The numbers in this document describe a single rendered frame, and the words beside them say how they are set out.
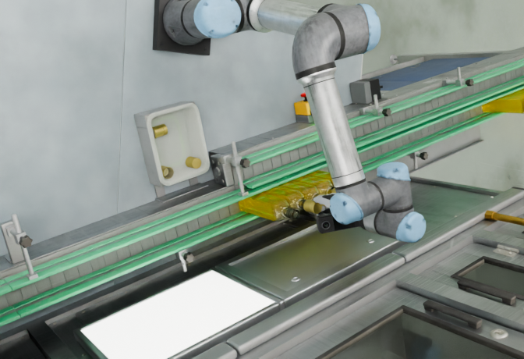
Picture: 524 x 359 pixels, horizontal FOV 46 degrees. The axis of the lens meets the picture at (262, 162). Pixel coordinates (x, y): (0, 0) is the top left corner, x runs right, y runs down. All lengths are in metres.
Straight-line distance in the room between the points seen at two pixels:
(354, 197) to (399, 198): 0.14
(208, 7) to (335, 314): 0.87
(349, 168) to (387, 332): 0.38
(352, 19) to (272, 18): 0.30
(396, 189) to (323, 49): 0.37
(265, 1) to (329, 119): 0.48
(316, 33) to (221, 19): 0.40
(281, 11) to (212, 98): 0.47
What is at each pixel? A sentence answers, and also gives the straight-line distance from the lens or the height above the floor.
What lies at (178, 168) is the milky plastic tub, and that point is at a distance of 1.94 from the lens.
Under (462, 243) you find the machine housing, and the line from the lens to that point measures 1.83.
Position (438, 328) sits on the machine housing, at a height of 1.64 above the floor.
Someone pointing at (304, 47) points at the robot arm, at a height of 1.39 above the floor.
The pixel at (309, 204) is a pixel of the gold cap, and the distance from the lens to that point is 1.76.
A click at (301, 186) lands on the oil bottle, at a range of 1.88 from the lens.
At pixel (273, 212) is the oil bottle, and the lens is 1.79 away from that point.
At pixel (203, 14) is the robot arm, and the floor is 1.00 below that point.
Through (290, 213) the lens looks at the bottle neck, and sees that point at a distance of 1.74.
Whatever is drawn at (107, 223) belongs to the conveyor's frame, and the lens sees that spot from 1.83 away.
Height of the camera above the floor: 2.48
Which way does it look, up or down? 54 degrees down
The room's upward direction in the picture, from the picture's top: 101 degrees clockwise
